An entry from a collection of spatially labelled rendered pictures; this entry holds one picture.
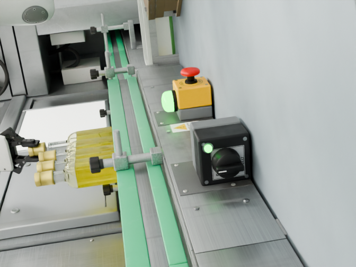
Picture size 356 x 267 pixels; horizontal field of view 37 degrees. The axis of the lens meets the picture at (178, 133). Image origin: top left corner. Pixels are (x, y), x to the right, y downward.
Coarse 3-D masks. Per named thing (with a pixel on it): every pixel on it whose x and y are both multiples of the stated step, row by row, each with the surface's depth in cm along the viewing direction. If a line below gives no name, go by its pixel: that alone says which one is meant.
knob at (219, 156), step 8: (216, 152) 80; (224, 152) 79; (232, 152) 79; (216, 160) 79; (224, 160) 79; (232, 160) 79; (240, 160) 79; (216, 168) 78; (224, 168) 78; (232, 168) 78; (240, 168) 78; (224, 176) 80; (232, 176) 80
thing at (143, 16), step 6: (138, 0) 162; (138, 6) 163; (144, 6) 148; (144, 12) 148; (144, 18) 149; (144, 24) 149; (144, 30) 166; (144, 36) 167; (144, 42) 168; (144, 48) 168; (150, 48) 153; (144, 54) 169; (150, 54) 154; (150, 60) 153
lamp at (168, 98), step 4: (164, 92) 110; (168, 92) 109; (172, 92) 109; (164, 96) 109; (168, 96) 108; (172, 96) 108; (164, 100) 108; (168, 100) 108; (172, 100) 108; (176, 100) 108; (164, 104) 109; (168, 104) 108; (172, 104) 108; (176, 104) 108; (164, 108) 110; (168, 108) 109; (172, 108) 109; (176, 108) 109
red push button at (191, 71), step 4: (184, 68) 109; (188, 68) 108; (192, 68) 108; (196, 68) 108; (184, 72) 107; (188, 72) 107; (192, 72) 107; (196, 72) 107; (188, 76) 107; (192, 76) 108; (188, 80) 109; (192, 80) 109
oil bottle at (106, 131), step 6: (78, 132) 142; (84, 132) 142; (90, 132) 141; (96, 132) 141; (102, 132) 140; (108, 132) 140; (72, 138) 139; (78, 138) 139; (84, 138) 139; (66, 144) 140
